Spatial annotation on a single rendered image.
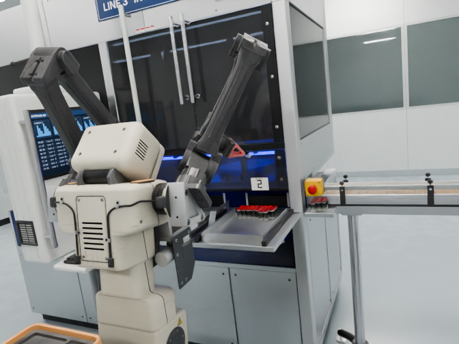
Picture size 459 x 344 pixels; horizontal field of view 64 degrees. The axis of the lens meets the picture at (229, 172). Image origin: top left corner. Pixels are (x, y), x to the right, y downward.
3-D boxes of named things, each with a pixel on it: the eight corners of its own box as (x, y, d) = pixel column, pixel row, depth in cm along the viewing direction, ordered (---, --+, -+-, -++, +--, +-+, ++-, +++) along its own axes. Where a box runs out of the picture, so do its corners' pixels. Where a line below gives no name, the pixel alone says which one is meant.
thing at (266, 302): (123, 264, 359) (108, 176, 343) (343, 284, 272) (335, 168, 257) (33, 323, 270) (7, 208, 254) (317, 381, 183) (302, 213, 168)
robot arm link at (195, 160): (184, 169, 98) (203, 177, 99) (196, 142, 105) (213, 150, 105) (176, 185, 106) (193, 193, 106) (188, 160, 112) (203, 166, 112)
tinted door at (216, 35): (200, 147, 184) (184, 23, 173) (284, 141, 166) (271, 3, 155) (200, 147, 183) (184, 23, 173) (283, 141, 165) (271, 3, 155)
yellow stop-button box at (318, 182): (309, 192, 171) (307, 177, 170) (324, 192, 168) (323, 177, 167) (305, 196, 165) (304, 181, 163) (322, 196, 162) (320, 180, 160)
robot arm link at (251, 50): (244, 21, 97) (278, 39, 99) (239, 33, 111) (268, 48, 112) (175, 173, 102) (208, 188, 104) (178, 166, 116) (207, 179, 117)
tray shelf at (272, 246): (179, 209, 205) (179, 206, 205) (304, 211, 176) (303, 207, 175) (122, 242, 162) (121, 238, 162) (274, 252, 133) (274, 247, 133)
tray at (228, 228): (235, 214, 178) (234, 207, 177) (287, 215, 167) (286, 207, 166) (201, 241, 148) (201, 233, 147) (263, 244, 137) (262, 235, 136)
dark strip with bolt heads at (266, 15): (278, 187, 171) (260, 6, 157) (287, 187, 169) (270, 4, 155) (277, 188, 170) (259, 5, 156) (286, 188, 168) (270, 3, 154)
